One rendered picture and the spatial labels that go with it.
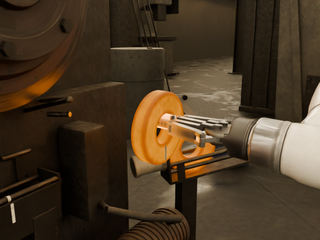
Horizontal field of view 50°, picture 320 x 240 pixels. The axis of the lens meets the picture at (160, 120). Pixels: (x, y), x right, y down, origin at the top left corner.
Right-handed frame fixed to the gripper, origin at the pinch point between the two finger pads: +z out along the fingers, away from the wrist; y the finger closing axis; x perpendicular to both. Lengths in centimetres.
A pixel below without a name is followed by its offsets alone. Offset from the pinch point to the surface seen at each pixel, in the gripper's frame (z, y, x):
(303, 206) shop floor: -11, 148, -83
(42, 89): 18.8, -14.8, 5.7
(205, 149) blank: 1.6, 27.2, -14.9
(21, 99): 18.7, -19.6, 4.6
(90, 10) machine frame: 35.1, 15.3, 22.3
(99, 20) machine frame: 35.0, 18.7, 19.6
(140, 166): 12.1, 10.2, -17.3
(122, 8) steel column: 277, 318, 39
